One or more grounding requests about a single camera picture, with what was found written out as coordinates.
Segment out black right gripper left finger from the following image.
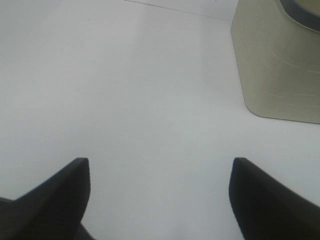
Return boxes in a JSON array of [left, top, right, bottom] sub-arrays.
[[0, 157, 94, 240]]

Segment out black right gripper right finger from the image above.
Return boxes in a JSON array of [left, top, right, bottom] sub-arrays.
[[228, 157, 320, 240]]

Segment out beige storage box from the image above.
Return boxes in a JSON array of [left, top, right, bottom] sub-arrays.
[[231, 0, 320, 124]]

